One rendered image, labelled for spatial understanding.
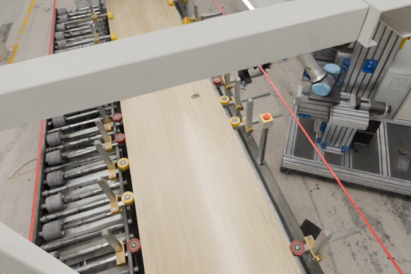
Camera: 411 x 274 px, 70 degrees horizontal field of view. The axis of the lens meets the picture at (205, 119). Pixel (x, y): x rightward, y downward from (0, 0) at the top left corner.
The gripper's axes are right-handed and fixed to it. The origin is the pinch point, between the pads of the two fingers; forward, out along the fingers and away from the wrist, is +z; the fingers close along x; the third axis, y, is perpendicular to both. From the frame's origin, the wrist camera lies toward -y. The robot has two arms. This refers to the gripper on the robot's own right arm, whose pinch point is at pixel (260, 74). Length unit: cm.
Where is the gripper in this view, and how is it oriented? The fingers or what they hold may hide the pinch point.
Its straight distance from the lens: 280.2
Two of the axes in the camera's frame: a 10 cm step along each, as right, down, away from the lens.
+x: -2.9, -7.1, 6.4
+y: 9.6, -2.6, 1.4
